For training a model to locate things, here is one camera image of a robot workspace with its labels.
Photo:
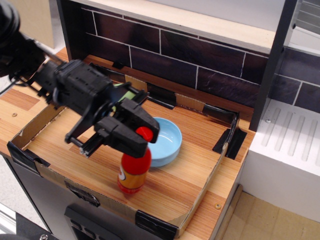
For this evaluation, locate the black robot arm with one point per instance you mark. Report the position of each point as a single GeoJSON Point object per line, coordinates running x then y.
{"type": "Point", "coordinates": [22, 59]}

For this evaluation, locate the cardboard fence with black tape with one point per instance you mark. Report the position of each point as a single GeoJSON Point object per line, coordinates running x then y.
{"type": "Point", "coordinates": [87, 178]}

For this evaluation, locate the dark grey vertical post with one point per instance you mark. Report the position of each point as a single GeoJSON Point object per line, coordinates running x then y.
{"type": "Point", "coordinates": [286, 25]}

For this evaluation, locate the green toy apple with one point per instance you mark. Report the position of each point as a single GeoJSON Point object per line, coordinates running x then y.
{"type": "Point", "coordinates": [129, 95]}

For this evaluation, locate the red hot sauce bottle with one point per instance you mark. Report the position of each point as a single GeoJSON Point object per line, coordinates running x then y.
{"type": "Point", "coordinates": [133, 172]}

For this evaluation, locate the light wooden shelf ledge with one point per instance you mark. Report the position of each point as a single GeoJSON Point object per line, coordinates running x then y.
{"type": "Point", "coordinates": [209, 27]}

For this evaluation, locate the white dish drainer block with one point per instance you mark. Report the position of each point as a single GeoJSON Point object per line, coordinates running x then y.
{"type": "Point", "coordinates": [282, 166]}

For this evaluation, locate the light blue bowl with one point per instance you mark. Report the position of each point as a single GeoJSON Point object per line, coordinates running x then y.
{"type": "Point", "coordinates": [168, 143]}

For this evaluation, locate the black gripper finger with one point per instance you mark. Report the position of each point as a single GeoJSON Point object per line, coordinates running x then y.
{"type": "Point", "coordinates": [120, 137]}
{"type": "Point", "coordinates": [134, 116]}

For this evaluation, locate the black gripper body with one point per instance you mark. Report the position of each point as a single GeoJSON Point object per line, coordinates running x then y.
{"type": "Point", "coordinates": [89, 93]}

